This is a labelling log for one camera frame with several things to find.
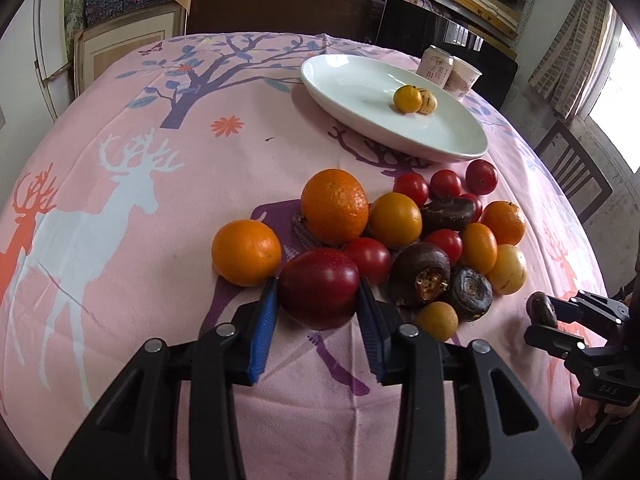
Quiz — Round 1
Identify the white paper cup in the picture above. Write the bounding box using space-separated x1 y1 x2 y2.
444 56 482 101

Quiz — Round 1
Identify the dark brown cabinet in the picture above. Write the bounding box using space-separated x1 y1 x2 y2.
186 0 373 41

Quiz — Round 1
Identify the large red plum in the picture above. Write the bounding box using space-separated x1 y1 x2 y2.
278 248 360 330

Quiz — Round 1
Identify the striped yellow pepino melon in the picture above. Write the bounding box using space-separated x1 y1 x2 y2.
418 89 438 115

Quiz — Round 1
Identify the large orange mandarin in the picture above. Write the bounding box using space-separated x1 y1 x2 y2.
300 169 369 246

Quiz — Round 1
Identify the white oval plate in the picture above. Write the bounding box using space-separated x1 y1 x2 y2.
300 54 488 162

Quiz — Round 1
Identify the black glossy panel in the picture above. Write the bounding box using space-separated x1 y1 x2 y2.
374 0 518 110

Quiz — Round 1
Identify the pink drink can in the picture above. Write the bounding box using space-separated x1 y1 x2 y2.
416 46 454 88

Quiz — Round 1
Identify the dark wooden chair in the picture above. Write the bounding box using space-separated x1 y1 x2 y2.
535 120 613 224

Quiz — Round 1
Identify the dark purple passion fruit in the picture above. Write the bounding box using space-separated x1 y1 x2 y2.
387 242 450 311

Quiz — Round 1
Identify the small yellow-orange citrus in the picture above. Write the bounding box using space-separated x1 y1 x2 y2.
393 84 423 114

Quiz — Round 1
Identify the pink deer-print tablecloth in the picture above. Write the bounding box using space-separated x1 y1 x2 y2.
1 32 606 479

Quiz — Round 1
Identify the small green-yellow kumquat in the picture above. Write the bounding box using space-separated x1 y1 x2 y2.
413 301 459 342

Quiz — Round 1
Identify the red cherry tomato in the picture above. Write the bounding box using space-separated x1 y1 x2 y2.
393 172 430 208
424 229 463 266
460 193 484 222
430 169 462 198
465 159 498 195

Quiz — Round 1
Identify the framed picture board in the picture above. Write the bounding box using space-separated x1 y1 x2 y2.
73 0 191 98

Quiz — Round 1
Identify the dark water chestnut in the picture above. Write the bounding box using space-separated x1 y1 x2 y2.
421 197 475 234
448 266 494 321
526 292 558 328

